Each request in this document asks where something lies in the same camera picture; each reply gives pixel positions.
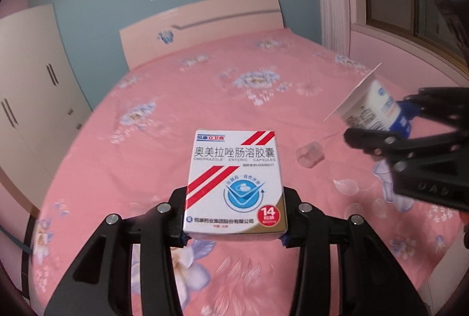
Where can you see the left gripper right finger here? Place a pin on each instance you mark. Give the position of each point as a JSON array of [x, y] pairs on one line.
[[292, 237]]

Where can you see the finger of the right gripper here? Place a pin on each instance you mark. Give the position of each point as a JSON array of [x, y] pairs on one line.
[[375, 142], [413, 106]]

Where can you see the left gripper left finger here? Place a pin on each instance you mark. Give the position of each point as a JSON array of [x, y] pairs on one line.
[[178, 238]]

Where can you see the white red medicine box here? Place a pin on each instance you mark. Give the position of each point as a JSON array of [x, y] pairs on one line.
[[234, 189]]

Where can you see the clear plastic cup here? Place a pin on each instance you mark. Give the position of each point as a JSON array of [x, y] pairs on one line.
[[308, 156]]

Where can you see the pink floral bed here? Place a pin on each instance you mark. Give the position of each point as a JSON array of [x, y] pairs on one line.
[[135, 148]]

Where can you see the pink wooden headboard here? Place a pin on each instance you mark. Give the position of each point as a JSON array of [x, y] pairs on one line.
[[193, 24]]

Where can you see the cream wardrobe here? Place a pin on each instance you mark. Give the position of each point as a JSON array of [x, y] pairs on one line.
[[42, 105]]

